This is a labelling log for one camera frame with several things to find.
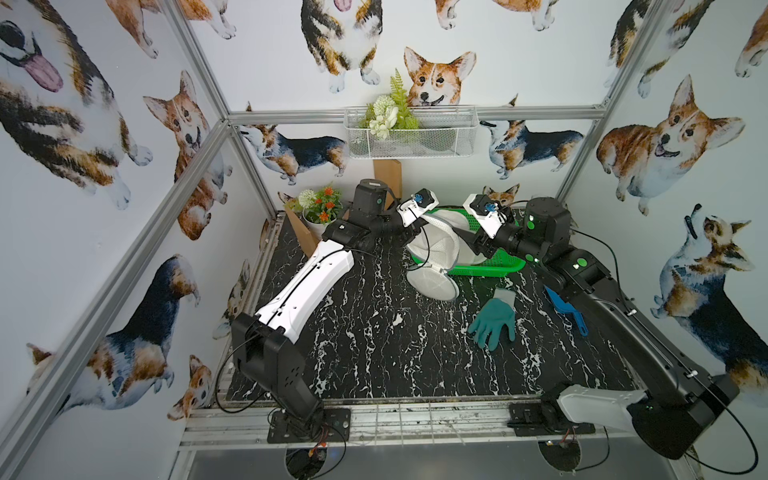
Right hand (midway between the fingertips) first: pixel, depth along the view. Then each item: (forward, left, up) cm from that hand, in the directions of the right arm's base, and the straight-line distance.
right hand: (476, 204), depth 67 cm
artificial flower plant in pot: (+18, +43, -17) cm, 49 cm away
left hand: (+5, +11, -6) cm, 14 cm away
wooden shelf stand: (+32, +23, -18) cm, 43 cm away
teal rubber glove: (-7, -12, -41) cm, 43 cm away
